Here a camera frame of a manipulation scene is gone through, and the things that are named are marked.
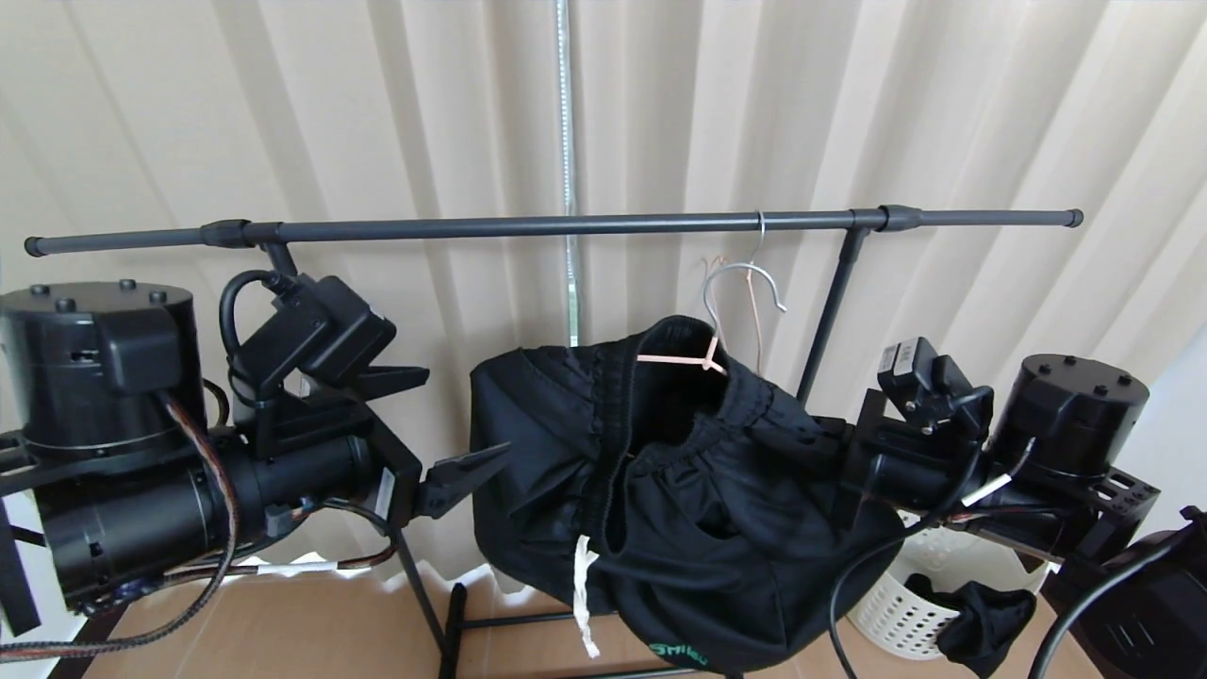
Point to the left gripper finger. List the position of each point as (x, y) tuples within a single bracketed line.
[(453, 481), (391, 380)]

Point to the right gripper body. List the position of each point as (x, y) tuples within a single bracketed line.
[(896, 467)]

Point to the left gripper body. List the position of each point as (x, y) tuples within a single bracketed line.
[(311, 481)]

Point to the black shorts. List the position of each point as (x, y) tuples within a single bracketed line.
[(717, 528)]

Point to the pink clothes hanger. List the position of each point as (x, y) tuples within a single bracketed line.
[(759, 231), (679, 359)]

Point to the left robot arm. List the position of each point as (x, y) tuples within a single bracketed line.
[(94, 358)]

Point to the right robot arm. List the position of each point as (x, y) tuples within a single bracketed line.
[(1066, 405)]

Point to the white laundry basket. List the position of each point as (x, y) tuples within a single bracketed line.
[(896, 613)]

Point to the black clothes rack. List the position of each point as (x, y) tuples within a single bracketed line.
[(471, 227)]

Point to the black garment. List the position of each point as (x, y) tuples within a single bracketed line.
[(990, 618)]

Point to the beige curtain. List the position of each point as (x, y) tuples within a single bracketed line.
[(377, 113)]

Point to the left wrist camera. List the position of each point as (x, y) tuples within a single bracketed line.
[(330, 330)]

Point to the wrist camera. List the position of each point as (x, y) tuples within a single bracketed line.
[(330, 330), (910, 363)]

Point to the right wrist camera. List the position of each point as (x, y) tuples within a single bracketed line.
[(910, 363)]

